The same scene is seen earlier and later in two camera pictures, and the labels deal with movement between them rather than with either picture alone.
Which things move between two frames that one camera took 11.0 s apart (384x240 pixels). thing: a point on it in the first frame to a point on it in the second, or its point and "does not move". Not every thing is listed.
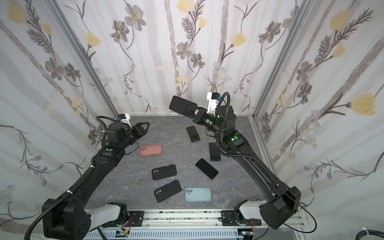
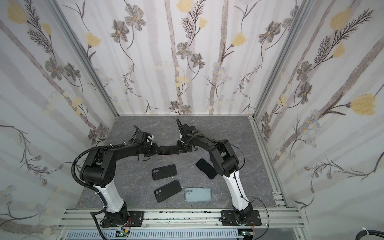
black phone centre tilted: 205,167 does not move
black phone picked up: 182,106 to 168,150
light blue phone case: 198,194 does not move
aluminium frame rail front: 193,218 does not move
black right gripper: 196,111 to 183,145
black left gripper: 142,131 to 156,150
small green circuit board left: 121,233 does not move
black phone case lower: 167,190 does not move
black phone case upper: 161,173 does not move
